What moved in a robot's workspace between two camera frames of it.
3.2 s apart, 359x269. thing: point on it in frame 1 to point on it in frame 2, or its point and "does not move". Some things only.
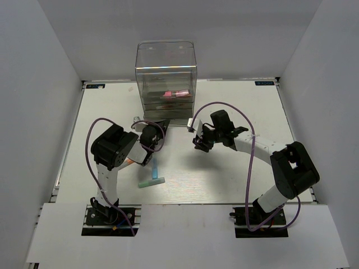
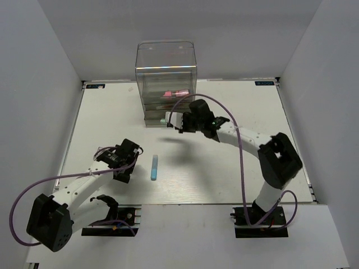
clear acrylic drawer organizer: x=166 y=73 does not move
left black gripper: x=164 y=123 to x=125 y=177
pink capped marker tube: x=176 y=93 does not move
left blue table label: x=95 y=86 does not move
